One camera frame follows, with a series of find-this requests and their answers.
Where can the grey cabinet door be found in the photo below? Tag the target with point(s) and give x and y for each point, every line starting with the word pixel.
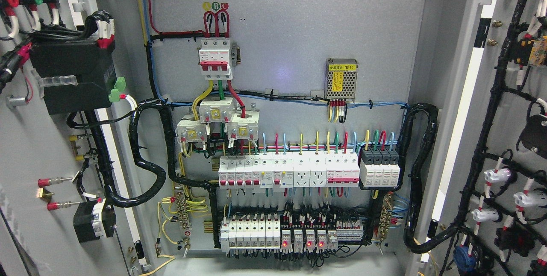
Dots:
pixel 483 210
pixel 35 145

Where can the white current transformer group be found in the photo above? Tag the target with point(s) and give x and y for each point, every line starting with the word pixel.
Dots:
pixel 216 115

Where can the white socket breaker row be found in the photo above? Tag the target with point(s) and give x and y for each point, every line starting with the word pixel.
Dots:
pixel 278 171

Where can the metal mesh power supply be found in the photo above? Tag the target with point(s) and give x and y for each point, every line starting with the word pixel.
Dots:
pixel 341 78

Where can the white red main breaker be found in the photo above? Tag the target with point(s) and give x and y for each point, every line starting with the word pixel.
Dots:
pixel 218 58

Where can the black relay terminal row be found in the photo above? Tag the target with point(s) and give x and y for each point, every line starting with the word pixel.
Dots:
pixel 309 229

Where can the black white surge protector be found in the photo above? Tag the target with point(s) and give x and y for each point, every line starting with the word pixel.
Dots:
pixel 379 170

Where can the white lower breaker row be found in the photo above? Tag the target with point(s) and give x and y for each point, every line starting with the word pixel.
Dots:
pixel 249 233

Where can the brass ground terminal bar left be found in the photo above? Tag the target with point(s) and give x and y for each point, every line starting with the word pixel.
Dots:
pixel 181 205

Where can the brass ground terminal bar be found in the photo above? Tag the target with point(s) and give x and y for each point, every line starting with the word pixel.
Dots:
pixel 385 216
pixel 181 205

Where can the brass ground terminal bar right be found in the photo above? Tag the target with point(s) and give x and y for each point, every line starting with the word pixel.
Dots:
pixel 385 216

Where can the black digital power meter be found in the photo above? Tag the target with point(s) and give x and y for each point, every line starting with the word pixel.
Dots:
pixel 75 76

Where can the white rotary selector switch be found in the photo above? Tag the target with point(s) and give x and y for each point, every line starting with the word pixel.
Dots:
pixel 94 219

